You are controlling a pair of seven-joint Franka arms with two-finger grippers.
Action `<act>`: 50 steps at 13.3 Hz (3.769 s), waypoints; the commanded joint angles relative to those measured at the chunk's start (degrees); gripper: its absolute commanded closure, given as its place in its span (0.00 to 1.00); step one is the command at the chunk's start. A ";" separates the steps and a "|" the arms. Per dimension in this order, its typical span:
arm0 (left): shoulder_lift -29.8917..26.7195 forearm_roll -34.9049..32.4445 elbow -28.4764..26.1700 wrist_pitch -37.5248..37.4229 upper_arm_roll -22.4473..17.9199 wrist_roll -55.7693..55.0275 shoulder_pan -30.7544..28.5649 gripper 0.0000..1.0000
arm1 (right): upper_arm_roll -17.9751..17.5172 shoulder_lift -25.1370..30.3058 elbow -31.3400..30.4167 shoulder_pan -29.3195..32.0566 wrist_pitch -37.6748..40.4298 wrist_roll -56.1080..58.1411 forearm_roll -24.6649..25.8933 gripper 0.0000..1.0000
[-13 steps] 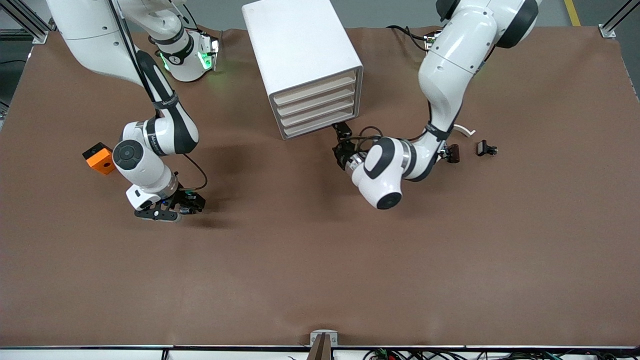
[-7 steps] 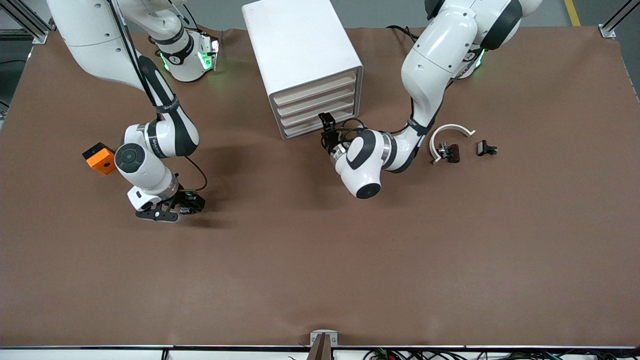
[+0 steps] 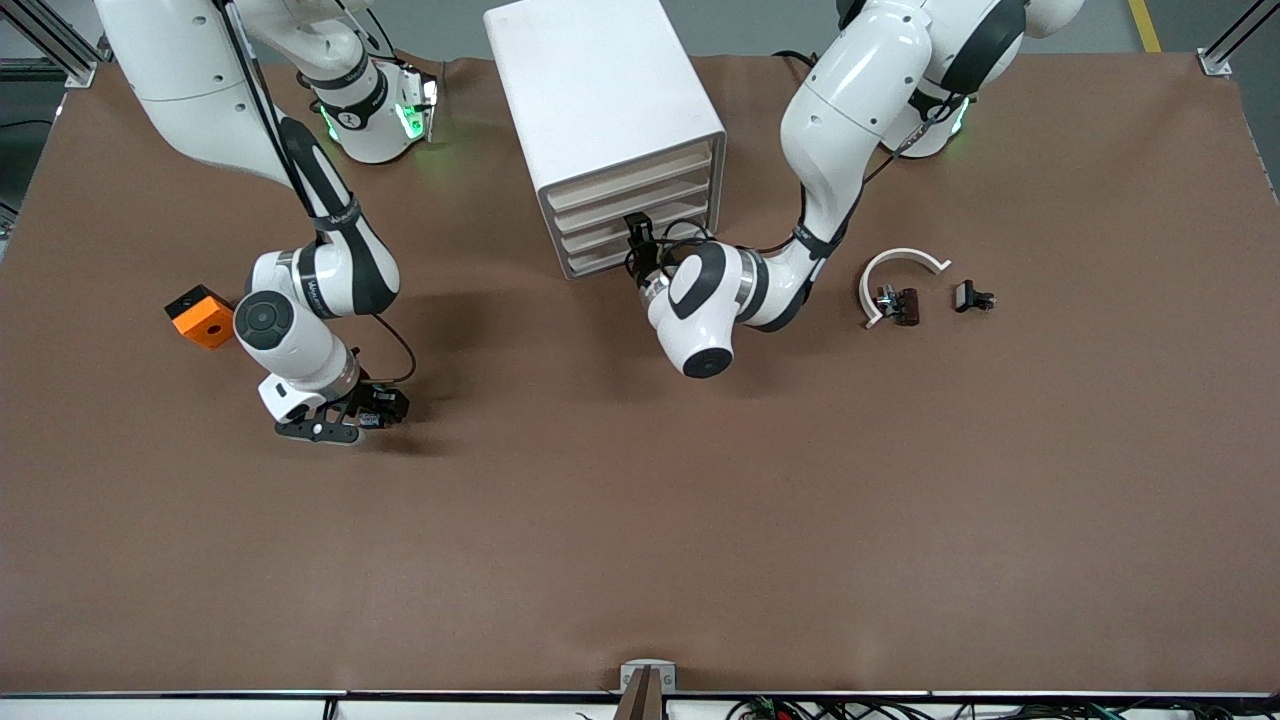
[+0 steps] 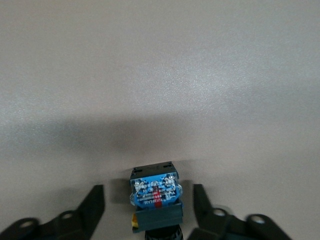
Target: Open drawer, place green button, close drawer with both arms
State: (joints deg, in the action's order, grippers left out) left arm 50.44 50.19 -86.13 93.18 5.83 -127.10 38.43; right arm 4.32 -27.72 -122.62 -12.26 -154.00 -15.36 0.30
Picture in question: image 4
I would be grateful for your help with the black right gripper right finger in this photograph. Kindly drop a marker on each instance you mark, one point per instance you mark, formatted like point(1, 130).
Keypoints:
point(217, 225)

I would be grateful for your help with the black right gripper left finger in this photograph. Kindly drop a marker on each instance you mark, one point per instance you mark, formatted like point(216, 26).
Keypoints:
point(82, 220)

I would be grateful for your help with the green push button blue block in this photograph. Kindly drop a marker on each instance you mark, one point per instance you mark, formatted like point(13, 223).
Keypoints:
point(155, 200)

